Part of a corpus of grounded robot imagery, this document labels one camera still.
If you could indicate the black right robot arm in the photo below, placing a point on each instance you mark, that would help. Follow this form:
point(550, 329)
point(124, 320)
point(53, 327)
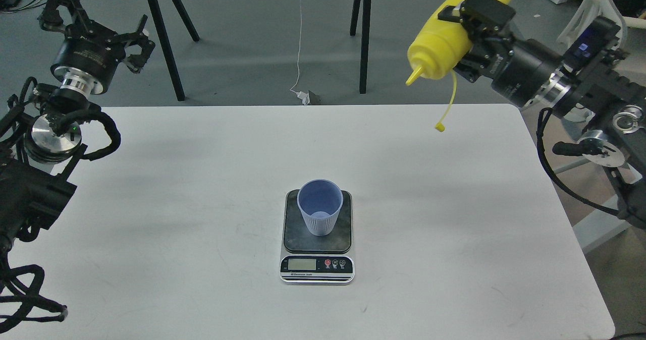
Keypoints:
point(631, 205)

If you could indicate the black digital kitchen scale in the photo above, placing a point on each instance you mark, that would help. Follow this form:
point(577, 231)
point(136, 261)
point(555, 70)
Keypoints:
point(307, 259)

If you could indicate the yellow squeeze bottle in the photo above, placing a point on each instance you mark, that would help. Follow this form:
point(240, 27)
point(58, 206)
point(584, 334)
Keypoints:
point(437, 49)

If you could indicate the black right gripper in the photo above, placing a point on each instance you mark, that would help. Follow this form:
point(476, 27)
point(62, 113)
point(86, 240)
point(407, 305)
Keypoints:
point(517, 68)

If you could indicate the white office chair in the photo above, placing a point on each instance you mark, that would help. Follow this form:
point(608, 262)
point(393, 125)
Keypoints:
point(595, 7)

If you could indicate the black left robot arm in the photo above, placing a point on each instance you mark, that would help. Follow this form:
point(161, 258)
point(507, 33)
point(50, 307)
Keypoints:
point(47, 130)

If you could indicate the white power adapter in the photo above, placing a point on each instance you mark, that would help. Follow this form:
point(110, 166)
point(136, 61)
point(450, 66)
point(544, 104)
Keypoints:
point(308, 98)

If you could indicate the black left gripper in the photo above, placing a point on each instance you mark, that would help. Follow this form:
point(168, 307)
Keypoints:
point(79, 50)

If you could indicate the blue plastic cup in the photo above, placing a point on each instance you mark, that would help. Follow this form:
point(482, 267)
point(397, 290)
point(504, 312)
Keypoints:
point(320, 203)

